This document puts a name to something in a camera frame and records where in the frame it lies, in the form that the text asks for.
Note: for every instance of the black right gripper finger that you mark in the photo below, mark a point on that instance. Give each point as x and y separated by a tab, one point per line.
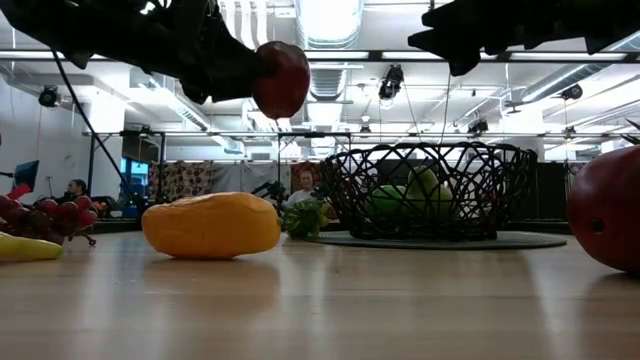
460	30

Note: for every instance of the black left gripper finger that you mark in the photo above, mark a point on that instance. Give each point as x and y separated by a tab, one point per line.
235	60
225	90

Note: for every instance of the dark red apple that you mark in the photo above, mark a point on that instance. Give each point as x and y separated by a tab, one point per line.
282	82

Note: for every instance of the yellow orange mango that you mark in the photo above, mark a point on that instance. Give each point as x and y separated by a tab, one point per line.
210	225

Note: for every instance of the small green leafy vegetable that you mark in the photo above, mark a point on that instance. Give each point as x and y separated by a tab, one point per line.
302	220

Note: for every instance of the green grape bunch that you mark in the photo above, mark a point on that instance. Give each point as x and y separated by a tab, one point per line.
327	210

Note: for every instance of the green pear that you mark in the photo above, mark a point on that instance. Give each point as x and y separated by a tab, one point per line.
430	192

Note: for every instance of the large red apple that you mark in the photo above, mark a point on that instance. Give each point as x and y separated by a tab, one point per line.
607	210

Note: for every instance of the red grape bunch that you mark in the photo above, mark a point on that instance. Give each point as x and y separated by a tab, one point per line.
50	215

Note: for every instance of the yellow banana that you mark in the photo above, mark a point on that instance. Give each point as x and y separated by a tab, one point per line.
25	248

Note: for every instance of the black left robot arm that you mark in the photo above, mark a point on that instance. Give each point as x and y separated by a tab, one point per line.
50	20

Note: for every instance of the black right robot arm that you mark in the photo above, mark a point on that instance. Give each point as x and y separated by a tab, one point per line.
625	15

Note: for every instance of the white LED light strip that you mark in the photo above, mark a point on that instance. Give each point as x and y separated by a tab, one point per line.
565	56
30	55
340	55
395	55

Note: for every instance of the black ceiling spot lamp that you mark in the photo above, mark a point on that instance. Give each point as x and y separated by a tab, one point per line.
571	92
477	126
48	96

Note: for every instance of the brown floral cloth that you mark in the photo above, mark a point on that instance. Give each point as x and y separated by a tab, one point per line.
185	187

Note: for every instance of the bright blue monitor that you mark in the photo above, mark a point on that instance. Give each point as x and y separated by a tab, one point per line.
134	175

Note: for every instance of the person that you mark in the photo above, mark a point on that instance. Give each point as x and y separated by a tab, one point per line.
76	189
304	187

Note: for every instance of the tilted blue screen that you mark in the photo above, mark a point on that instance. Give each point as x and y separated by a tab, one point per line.
26	175

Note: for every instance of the red flat object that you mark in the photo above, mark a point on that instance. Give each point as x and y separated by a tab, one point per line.
20	192

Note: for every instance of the round grey placemat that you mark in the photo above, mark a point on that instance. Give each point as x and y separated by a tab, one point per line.
530	241

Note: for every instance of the black overhead camera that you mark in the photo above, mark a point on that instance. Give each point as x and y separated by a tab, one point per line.
391	80

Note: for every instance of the black aluminium rig frame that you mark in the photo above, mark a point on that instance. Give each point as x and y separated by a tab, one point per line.
372	56

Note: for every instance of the black background station frame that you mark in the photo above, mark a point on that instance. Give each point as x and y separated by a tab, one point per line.
278	165

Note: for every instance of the silver ceiling duct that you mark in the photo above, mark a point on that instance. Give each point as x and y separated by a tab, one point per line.
327	20

